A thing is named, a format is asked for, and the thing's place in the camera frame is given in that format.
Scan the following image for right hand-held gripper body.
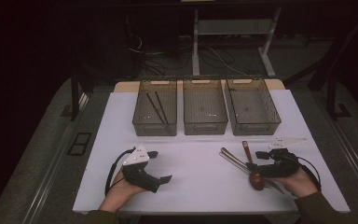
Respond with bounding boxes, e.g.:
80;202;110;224
258;137;309;179

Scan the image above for right hand-held gripper black cable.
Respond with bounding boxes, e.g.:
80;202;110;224
292;155;323;192

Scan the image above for tangle of floor cables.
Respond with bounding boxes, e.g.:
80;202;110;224
127;34;253;77

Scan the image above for brown wooden spoon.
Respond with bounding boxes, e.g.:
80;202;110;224
241;140;266;191

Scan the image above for black chopstick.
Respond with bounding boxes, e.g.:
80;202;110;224
154;91;170;125
145;91;166;125

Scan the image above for left hand-held gripper black cable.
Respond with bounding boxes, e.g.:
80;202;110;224
104;147;137;196

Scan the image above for black metal stand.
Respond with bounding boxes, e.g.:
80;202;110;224
70;67;91;122
283;8;358;121

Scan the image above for silver metal fork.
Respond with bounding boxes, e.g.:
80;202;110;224
219;151;274;189

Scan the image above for hand-held gripper black cable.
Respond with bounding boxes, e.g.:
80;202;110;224
292;155;323;192
104;147;137;196

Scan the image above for translucent brown plastic bin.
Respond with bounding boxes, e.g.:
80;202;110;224
182;77;229;136
131;77;179;137
225;77;282;136

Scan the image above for person's right hand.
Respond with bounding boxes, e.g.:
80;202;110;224
273;166;320;199

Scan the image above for white metal table frame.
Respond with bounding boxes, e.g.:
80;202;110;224
191;7;282;78

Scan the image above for white table sheet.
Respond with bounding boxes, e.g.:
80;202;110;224
72;89;351;215

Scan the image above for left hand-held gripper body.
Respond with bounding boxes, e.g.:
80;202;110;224
121;144;162;194

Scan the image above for person's left hand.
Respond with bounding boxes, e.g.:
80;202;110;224
109;171;147;207

